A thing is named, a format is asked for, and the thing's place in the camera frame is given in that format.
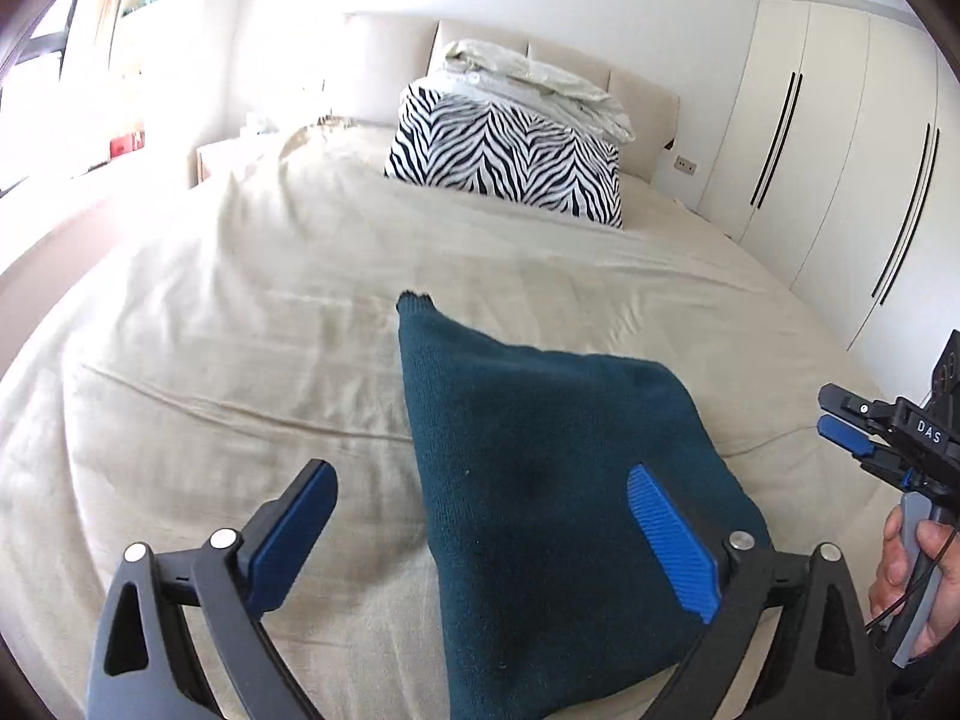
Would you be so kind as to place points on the wall socket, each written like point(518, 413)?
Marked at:
point(685, 163)

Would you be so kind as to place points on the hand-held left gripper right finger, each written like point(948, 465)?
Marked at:
point(671, 540)

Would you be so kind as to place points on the white wardrobe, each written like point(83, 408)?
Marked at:
point(840, 165)

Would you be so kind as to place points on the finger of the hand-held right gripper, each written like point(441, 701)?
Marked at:
point(847, 399)
point(844, 435)

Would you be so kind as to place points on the person's right forearm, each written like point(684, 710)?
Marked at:
point(934, 690)

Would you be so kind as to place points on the red box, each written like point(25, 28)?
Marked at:
point(126, 145)

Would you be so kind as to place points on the person's right hand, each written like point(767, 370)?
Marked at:
point(941, 592)

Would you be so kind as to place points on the crumpled white pillow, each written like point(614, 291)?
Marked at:
point(540, 79)

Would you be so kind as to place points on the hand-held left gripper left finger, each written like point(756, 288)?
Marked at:
point(292, 532)

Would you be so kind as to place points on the window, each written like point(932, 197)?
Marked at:
point(45, 90)

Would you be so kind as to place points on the zebra print pillow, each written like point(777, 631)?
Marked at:
point(510, 157)

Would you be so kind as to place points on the dark teal knit sweater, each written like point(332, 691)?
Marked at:
point(540, 427)

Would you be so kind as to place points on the bed with beige sheet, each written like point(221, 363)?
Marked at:
point(225, 315)

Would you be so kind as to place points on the white nightstand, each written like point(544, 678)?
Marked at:
point(225, 161)

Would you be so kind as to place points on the beige padded headboard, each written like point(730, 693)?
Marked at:
point(641, 97)

